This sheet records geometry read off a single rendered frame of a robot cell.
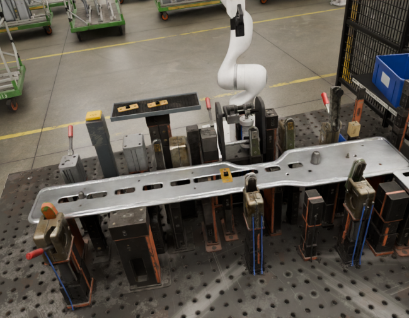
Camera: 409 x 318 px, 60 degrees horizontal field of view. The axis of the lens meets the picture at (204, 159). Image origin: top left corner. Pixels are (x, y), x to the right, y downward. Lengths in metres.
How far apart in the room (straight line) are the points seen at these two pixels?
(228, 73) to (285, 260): 0.85
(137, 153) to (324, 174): 0.69
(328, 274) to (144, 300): 0.66
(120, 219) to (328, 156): 0.80
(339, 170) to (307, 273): 0.39
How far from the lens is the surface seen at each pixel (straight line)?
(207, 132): 1.43
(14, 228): 1.87
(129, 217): 1.17
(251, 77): 1.66
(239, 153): 1.49
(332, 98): 1.46
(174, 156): 1.38
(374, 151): 1.50
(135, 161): 1.39
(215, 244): 1.47
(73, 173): 1.46
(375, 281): 1.44
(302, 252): 1.45
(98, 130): 1.55
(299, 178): 1.31
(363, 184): 1.25
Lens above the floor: 1.81
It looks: 35 degrees down
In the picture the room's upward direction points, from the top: 6 degrees counter-clockwise
